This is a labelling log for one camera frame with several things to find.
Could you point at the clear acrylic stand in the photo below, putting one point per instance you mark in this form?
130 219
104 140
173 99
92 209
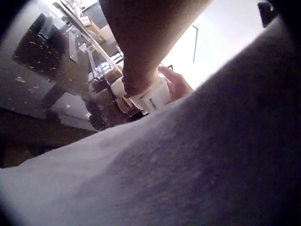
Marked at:
90 54

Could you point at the person's body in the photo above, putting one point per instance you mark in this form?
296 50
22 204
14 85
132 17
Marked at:
188 153

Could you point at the person's right hand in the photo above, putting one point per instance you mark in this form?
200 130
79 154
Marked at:
180 86

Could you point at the person's left hand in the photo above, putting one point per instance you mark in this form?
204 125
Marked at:
141 35

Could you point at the person's right fingers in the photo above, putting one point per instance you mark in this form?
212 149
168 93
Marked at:
169 73

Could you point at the white plastic bottle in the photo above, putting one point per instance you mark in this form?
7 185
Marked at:
156 95

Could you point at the person's left thumb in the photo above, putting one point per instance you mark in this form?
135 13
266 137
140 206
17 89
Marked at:
137 80

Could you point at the dark speckled mat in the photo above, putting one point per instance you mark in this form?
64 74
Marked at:
40 44

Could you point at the cardboard box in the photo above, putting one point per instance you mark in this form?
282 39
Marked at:
94 28

